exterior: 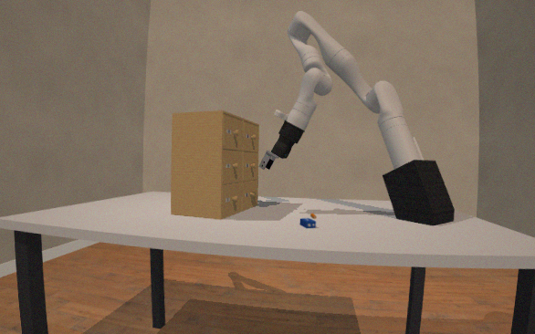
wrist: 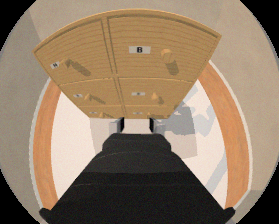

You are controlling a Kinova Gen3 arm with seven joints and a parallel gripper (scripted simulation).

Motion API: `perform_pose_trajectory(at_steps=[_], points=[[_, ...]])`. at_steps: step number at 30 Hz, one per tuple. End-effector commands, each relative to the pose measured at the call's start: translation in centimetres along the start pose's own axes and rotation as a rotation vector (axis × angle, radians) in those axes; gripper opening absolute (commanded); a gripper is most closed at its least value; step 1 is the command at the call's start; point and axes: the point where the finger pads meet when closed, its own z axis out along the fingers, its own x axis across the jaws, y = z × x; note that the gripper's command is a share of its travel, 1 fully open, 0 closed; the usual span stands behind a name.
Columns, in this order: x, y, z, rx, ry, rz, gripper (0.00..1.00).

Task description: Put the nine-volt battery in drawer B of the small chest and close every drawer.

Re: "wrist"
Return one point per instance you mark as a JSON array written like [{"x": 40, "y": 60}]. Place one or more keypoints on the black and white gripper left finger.
[{"x": 116, "y": 126}]

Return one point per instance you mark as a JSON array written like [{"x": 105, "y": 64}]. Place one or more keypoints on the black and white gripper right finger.
[{"x": 156, "y": 127}]

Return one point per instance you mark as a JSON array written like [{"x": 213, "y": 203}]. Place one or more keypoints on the brown wooden drawer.
[
  {"x": 140, "y": 41},
  {"x": 144, "y": 111},
  {"x": 103, "y": 111},
  {"x": 153, "y": 90},
  {"x": 84, "y": 49},
  {"x": 98, "y": 91}
]

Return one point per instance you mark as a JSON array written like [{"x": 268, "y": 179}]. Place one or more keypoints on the small tan wooden chest of drawers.
[{"x": 105, "y": 20}]

